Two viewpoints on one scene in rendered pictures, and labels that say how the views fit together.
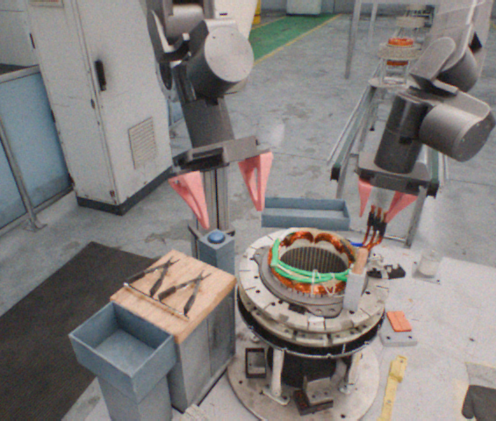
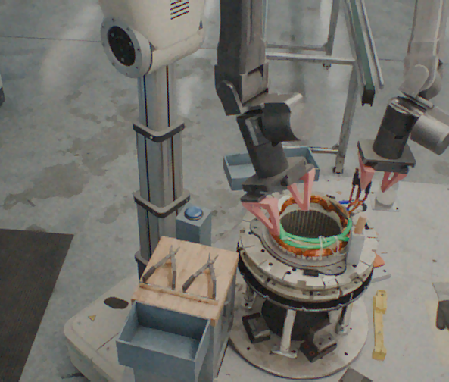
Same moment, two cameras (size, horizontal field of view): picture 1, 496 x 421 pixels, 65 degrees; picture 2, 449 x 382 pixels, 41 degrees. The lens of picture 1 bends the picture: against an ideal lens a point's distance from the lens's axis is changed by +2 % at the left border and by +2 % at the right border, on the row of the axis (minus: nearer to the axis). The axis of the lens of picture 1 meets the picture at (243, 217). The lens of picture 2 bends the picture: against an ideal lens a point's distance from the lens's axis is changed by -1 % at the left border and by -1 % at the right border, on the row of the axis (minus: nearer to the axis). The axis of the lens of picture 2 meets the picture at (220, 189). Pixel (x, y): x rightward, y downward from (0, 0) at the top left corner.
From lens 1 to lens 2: 0.61 m
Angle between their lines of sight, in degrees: 16
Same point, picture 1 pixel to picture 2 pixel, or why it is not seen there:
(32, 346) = not seen: outside the picture
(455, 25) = (425, 54)
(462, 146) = (441, 147)
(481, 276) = (433, 195)
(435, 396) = (414, 318)
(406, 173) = (399, 158)
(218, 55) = (297, 125)
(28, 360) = not seen: outside the picture
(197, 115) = (266, 154)
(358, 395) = (353, 333)
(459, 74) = (431, 90)
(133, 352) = (166, 342)
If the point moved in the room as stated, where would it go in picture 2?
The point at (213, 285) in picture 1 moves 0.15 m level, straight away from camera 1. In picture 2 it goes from (222, 265) to (197, 223)
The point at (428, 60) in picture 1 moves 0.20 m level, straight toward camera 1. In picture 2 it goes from (411, 81) to (427, 148)
